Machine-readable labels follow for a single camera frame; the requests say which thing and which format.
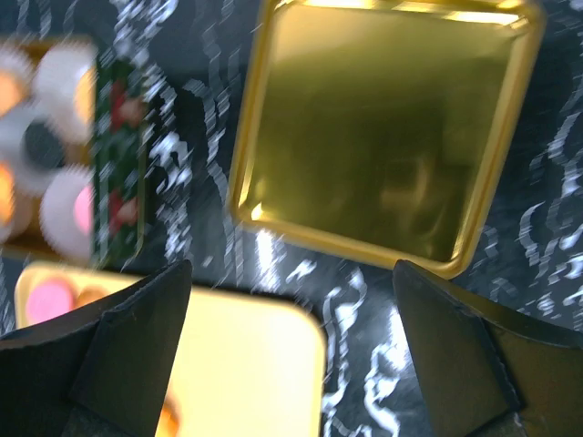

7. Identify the gold tin lid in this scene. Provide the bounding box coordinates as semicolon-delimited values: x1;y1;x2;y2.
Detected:
230;1;546;279

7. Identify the orange bear cookie top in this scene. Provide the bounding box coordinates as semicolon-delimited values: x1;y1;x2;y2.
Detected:
0;161;15;224

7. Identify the white paper cup centre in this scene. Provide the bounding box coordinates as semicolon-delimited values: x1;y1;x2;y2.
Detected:
1;105;66;196

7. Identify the gold cookie tin box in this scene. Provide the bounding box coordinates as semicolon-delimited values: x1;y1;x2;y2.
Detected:
1;36;148;267

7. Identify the white paper cup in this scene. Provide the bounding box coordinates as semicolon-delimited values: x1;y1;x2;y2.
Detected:
1;105;66;196
1;160;32;243
40;165;93;264
0;44;34;116
33;41;97;144

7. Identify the tan ridged round cookie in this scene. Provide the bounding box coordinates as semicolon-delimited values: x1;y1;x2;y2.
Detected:
75;69;95;125

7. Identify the white paper cup front right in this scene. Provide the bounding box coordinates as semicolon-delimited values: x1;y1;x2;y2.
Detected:
40;165;93;264

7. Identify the yellow plastic tray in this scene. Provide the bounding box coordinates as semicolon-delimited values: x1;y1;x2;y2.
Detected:
15;262;327;436

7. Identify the black round cookie top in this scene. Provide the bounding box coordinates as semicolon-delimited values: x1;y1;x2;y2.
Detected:
24;122;66;170

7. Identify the white paper cup back right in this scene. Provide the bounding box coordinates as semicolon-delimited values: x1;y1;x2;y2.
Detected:
33;41;97;144

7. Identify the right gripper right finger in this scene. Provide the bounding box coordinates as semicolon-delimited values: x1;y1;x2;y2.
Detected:
393;260;582;436

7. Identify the orange swirl cookie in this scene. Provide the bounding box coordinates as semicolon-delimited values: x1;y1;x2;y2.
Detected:
75;286;110;309
155;397;179;437

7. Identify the white paper cup front left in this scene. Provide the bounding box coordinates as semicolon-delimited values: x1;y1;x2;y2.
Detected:
1;160;32;243

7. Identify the white paper cup back left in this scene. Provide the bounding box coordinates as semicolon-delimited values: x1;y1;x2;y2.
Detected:
0;44;34;116

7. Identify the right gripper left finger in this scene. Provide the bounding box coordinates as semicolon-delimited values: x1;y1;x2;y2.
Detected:
1;260;191;436

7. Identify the orange swirl cookie front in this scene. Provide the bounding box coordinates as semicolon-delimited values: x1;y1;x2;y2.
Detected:
155;397;179;437

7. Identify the plain orange round cookie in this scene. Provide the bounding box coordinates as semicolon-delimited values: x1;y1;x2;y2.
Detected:
0;72;26;116

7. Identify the pink round cookie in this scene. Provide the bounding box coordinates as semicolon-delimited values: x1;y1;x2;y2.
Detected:
26;279;75;324
73;186;94;235

